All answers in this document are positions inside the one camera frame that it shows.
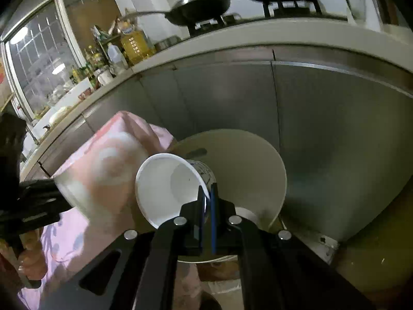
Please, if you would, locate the white paper cup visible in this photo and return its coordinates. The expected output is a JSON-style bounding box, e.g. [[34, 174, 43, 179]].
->
[[135, 153, 216, 229]]

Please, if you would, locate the white trash bin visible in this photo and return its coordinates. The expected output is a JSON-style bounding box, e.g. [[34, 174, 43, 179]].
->
[[168, 129, 287, 231]]

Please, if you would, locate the kitchen window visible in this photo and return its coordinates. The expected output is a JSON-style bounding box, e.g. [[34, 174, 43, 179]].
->
[[2, 0, 85, 122]]

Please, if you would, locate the grey kitchen cabinet counter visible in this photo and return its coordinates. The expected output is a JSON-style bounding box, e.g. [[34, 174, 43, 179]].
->
[[21, 19, 412, 241]]

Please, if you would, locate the pink floral tablecloth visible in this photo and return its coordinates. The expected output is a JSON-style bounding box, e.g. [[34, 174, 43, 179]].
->
[[17, 111, 175, 309]]

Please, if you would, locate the white plastic jug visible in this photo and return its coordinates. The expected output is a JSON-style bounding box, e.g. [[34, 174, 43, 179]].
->
[[107, 42, 129, 72]]

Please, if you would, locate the yellow cooking oil jug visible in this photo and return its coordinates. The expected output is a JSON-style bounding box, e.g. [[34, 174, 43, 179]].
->
[[119, 21, 153, 65]]

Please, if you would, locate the black frying pan with lid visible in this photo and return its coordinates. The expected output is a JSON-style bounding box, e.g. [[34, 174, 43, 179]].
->
[[119, 0, 231, 27]]

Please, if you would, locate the gas stove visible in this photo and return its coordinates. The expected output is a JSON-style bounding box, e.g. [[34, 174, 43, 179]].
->
[[187, 1, 350, 37]]

